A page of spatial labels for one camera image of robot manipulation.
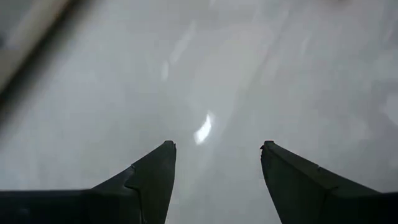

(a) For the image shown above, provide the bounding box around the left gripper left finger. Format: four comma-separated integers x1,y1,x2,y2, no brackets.
91,140,177,224

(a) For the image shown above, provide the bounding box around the black table frame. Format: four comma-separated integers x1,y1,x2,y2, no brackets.
0,0,94,125

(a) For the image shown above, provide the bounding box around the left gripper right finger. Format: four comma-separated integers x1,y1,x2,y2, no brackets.
260,140,382,224

